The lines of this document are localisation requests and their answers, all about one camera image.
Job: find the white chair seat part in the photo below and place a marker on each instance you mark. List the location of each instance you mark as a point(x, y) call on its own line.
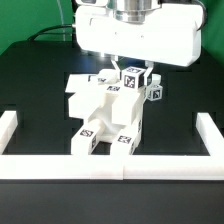
point(120, 119)

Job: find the white tagged cube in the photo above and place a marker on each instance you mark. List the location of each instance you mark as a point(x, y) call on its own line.
point(133, 77)
point(154, 92)

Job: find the white chair back part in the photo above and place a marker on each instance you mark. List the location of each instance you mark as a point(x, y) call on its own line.
point(91, 91)

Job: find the white U-shaped fence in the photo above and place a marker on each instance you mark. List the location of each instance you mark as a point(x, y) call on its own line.
point(210, 167)

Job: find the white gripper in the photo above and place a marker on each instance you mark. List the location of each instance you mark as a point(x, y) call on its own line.
point(170, 34)

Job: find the white chair side bar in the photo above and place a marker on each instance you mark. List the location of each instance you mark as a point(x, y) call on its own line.
point(8, 124)

